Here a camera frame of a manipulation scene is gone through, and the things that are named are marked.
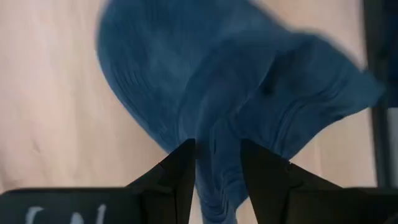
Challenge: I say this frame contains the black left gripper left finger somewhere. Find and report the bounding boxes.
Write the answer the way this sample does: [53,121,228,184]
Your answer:
[125,138,197,224]

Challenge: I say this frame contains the black frame post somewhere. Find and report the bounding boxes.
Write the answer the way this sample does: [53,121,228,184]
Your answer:
[362,0,393,189]

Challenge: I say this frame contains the blue denim bucket hat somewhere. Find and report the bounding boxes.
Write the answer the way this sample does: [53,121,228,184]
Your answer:
[96,0,385,224]

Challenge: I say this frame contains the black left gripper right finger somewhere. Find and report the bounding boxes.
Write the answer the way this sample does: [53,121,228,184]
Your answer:
[239,138,345,224]

